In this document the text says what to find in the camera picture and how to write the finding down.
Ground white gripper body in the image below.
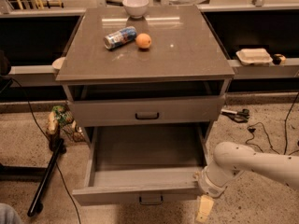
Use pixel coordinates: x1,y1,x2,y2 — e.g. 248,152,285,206
197,161,243,199

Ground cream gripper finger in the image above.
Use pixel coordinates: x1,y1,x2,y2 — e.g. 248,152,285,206
195,195,214,224

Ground grey drawer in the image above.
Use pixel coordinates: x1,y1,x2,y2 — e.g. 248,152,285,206
73,123,206,206
68,95,225,127

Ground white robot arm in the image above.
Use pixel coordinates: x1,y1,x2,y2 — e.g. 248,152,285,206
195,142,299,223

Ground grey top drawer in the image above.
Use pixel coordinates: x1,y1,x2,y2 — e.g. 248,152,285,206
68,95,225,127

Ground grey drawer cabinet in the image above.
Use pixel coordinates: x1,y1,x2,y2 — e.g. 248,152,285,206
56,6,234,139

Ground black scissors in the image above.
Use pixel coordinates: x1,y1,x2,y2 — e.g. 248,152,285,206
221,109,249,123

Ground white takeout container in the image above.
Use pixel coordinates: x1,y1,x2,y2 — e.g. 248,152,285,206
235,49,273,65

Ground small black yellow object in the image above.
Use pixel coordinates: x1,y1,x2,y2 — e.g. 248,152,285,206
273,54,286,65

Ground orange fruit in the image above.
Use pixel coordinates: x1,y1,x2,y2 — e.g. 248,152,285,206
135,34,151,49

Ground black pole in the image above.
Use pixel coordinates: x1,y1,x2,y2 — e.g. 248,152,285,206
27,138,64,217

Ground blue soda can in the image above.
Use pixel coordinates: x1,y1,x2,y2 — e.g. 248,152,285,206
104,26,137,50

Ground white bowl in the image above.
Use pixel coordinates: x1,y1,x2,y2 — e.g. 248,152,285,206
122,0,149,19

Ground blue jeans knee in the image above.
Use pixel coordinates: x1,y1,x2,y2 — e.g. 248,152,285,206
0,203,23,224

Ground black power adapter cable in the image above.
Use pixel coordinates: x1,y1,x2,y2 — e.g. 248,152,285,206
245,91,299,157

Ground wire basket with items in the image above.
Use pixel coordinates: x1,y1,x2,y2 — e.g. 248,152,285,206
47,105,85,142

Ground black floor cable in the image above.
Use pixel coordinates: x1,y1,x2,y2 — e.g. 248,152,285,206
6,77,82,224

